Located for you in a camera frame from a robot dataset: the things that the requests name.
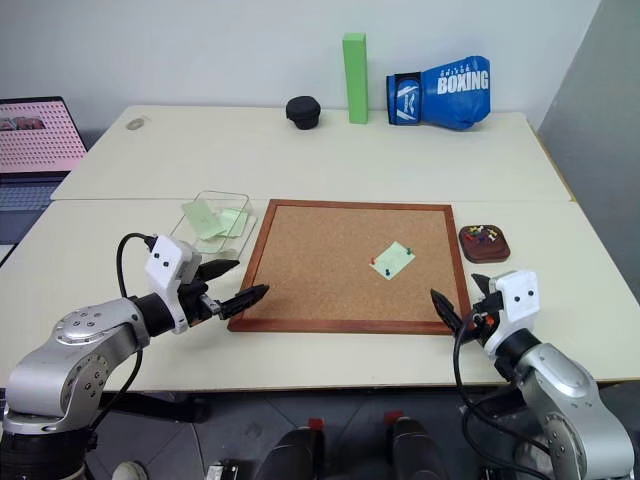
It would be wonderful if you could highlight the dark rounded shape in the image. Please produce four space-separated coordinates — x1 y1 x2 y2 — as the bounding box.
258 424 327 480
383 411 447 480

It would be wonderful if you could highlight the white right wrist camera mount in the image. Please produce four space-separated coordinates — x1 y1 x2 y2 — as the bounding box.
482 269 543 359

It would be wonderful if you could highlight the white shoe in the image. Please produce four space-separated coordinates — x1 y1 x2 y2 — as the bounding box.
112 460 149 480

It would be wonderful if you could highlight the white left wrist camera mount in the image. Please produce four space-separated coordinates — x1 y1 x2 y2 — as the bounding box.
144 234 204 335

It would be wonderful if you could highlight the black table frame bar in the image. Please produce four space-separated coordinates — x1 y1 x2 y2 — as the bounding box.
98 391 212 424

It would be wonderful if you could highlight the black round pouch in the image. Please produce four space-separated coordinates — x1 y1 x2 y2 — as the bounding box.
285 94 323 132

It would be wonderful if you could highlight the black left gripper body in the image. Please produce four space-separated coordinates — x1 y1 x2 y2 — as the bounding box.
175 260 225 329

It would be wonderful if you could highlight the brown wooden pin dish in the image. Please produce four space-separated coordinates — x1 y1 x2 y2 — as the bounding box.
458 224 512 264

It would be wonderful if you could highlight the light green paper note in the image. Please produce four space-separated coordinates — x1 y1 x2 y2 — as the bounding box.
196 234 235 254
368 241 418 283
217 208 250 237
181 199 227 241

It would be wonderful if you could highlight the clear plastic tray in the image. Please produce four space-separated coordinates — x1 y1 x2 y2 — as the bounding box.
168 190 259 258

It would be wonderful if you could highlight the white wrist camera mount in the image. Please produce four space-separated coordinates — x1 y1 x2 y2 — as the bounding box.
482 269 543 359
144 234 204 335

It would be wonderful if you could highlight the blue boxing glove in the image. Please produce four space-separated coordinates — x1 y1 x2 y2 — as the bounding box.
384 54 492 132

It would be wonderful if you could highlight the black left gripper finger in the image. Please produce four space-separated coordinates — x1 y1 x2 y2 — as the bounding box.
217 283 271 321
197 258 242 284

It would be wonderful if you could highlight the wood framed cork board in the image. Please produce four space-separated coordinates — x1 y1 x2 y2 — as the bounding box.
227 198 474 336

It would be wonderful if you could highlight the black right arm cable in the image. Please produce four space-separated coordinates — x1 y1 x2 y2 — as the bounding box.
451 308 557 477

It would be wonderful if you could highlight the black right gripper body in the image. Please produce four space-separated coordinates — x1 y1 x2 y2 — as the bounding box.
468 290 504 351

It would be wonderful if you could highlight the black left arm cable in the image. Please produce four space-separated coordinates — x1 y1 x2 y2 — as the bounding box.
84 232 156 437

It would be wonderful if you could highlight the laptop with pink screen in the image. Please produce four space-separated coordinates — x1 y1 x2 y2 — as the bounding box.
0 96 89 214

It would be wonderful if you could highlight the tall green block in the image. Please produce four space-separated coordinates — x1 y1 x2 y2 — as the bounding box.
342 32 371 125

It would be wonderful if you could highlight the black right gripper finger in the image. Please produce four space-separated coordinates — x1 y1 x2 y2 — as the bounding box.
430 288 475 346
470 272 497 302

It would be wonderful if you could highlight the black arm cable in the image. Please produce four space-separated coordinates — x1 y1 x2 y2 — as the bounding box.
451 308 557 477
84 232 156 437

